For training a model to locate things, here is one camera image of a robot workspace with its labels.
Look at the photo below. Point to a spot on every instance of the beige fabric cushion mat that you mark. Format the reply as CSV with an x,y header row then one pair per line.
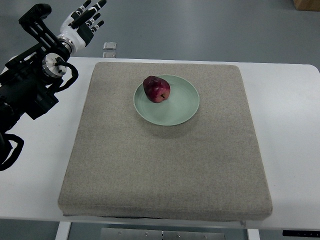
x,y
206,169

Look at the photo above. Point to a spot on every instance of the red apple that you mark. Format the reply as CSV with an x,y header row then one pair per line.
x,y
156,89

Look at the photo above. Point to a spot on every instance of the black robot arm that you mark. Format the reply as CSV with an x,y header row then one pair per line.
x,y
32,78

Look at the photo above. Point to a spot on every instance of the white left table leg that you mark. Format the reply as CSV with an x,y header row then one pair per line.
x,y
63,230

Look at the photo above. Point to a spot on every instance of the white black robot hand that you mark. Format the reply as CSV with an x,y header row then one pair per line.
x,y
78,29

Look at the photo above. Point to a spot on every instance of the light green plate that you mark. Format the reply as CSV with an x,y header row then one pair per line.
x,y
181,105

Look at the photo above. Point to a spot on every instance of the lower silver floor plate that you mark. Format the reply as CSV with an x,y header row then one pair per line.
x,y
109,54

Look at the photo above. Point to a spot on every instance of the white table leg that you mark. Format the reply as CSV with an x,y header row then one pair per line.
x,y
253,234
63,230

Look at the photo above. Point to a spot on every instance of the black table control panel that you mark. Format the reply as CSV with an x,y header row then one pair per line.
x,y
301,233

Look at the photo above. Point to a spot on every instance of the white right table leg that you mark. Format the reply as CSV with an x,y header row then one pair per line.
x,y
253,234

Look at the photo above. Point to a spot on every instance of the metal table crossbar plate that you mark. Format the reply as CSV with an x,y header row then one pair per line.
x,y
144,234

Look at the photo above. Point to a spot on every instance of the cardboard box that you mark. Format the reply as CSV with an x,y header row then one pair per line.
x,y
307,5

